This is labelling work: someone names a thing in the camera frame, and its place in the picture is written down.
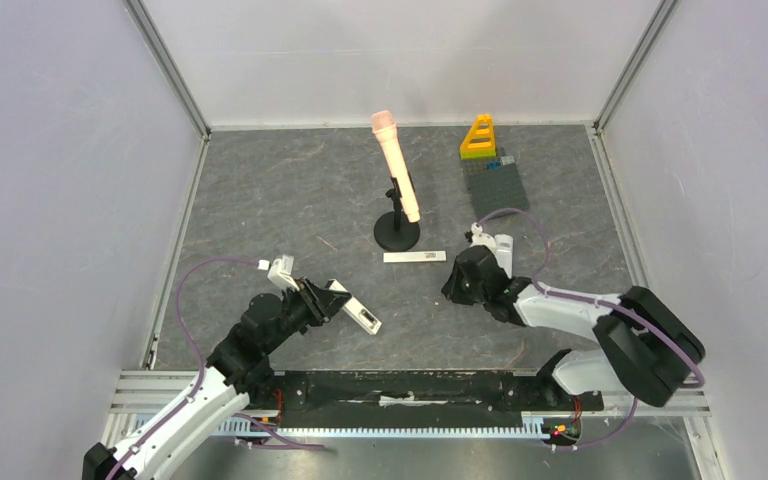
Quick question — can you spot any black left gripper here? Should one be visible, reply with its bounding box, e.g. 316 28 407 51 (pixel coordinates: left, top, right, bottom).
263 275 351 354

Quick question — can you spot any white boxed remote with display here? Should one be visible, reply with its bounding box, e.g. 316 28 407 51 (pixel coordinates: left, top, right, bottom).
325 279 382 335

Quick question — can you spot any white remote control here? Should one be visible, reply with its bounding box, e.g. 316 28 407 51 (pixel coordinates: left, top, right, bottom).
494 234 514 278

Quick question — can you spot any white cardboard sleeve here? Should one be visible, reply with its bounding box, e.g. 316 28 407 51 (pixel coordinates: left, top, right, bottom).
382 250 447 264

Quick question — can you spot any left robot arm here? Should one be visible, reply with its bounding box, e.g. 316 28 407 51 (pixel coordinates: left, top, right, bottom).
81 278 353 479

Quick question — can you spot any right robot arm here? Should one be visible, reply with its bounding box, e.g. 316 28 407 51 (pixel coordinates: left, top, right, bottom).
441 246 706 408

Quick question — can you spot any grey lego baseplate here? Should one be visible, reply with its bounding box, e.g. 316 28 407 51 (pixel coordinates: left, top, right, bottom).
460 148 530 219

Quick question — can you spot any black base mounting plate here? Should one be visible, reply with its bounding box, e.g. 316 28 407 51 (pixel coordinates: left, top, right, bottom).
245 370 604 429

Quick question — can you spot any black microphone stand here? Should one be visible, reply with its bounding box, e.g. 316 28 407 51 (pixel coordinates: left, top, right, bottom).
373 178 421 252

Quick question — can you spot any lime green lego brick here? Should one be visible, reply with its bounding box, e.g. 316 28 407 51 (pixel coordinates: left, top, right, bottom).
459 149 497 161

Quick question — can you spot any pink microphone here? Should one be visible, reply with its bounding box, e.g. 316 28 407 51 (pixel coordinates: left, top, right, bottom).
371 110 421 223

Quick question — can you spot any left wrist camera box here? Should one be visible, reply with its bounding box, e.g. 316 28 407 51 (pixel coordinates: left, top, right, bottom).
257 254 299 292

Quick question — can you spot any yellow lego frame piece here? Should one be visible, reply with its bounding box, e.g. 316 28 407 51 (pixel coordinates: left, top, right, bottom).
459 114 496 152

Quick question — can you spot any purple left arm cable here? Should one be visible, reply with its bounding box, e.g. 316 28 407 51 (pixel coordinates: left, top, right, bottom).
102 256 327 480

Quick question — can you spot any white cable duct strip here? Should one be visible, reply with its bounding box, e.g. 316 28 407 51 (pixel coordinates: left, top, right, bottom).
214 415 558 440

